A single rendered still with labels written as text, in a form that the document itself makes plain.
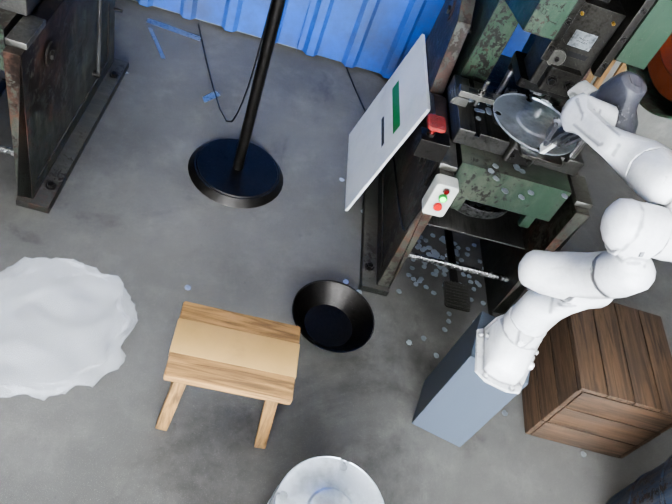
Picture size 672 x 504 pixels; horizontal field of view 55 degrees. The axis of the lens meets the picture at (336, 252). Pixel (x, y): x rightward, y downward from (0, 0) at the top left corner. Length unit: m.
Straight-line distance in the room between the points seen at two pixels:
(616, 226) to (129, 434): 1.41
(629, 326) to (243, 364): 1.36
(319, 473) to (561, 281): 0.77
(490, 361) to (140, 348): 1.07
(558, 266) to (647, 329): 0.93
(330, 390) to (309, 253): 0.58
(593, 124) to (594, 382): 0.91
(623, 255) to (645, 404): 0.92
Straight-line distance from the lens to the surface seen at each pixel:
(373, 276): 2.48
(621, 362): 2.34
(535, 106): 2.28
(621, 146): 1.57
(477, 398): 2.03
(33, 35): 2.13
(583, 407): 2.28
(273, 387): 1.76
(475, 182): 2.17
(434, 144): 2.03
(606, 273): 1.50
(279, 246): 2.48
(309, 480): 1.74
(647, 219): 1.43
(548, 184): 2.23
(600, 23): 2.09
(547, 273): 1.64
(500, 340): 1.84
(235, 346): 1.80
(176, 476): 1.98
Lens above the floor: 1.85
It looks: 47 degrees down
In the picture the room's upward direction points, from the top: 25 degrees clockwise
